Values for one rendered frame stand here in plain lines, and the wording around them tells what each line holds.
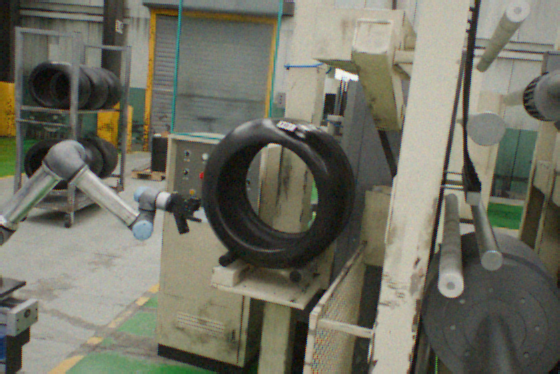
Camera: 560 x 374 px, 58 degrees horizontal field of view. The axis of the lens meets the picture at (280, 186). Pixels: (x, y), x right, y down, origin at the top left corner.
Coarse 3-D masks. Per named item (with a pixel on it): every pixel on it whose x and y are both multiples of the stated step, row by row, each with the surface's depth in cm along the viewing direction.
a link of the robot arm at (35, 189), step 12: (72, 144) 194; (84, 156) 203; (48, 168) 194; (36, 180) 195; (48, 180) 196; (24, 192) 195; (36, 192) 196; (48, 192) 200; (12, 204) 195; (24, 204) 196; (0, 216) 195; (12, 216) 196; (24, 216) 200; (0, 228) 194; (12, 228) 197
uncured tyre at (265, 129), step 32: (256, 128) 179; (320, 128) 192; (224, 160) 183; (320, 160) 173; (224, 192) 209; (320, 192) 173; (352, 192) 187; (224, 224) 187; (256, 224) 212; (320, 224) 175; (256, 256) 185; (288, 256) 181
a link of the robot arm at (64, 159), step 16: (64, 144) 189; (48, 160) 187; (64, 160) 184; (80, 160) 187; (64, 176) 185; (80, 176) 186; (96, 176) 191; (96, 192) 188; (112, 192) 191; (112, 208) 191; (128, 208) 193; (128, 224) 193; (144, 224) 193
